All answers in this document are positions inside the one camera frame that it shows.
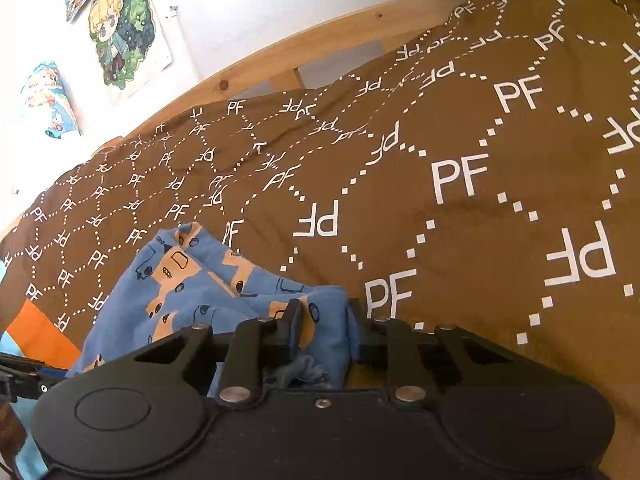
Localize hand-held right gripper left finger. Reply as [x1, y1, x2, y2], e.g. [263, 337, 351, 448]
[132, 299, 305, 406]

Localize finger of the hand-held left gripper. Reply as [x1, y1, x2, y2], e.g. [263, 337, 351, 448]
[0, 351, 70, 402]

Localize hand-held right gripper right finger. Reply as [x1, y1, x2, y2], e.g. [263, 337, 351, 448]
[347, 299, 531, 405]

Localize blue car print pants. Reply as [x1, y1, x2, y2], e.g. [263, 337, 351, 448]
[65, 222, 362, 397]

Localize orange blue striped bedsheet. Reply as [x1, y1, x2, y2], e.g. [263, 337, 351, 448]
[0, 260, 87, 480]

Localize brown patterned blanket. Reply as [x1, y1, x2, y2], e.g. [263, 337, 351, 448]
[0, 0, 640, 480]

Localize wooden bed frame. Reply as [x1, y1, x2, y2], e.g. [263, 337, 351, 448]
[0, 0, 491, 241]

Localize light blue cartoon wall poster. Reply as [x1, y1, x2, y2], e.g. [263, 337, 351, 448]
[19, 61, 82, 139]

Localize green cartoon figure wall poster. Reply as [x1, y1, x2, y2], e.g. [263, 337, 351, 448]
[88, 0, 174, 97]

